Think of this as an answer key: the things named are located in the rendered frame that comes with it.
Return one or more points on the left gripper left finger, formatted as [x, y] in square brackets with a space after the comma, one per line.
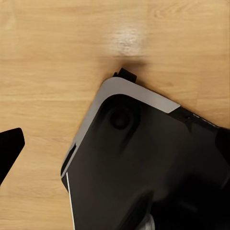
[11, 144]

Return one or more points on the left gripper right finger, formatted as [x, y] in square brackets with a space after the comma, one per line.
[223, 143]

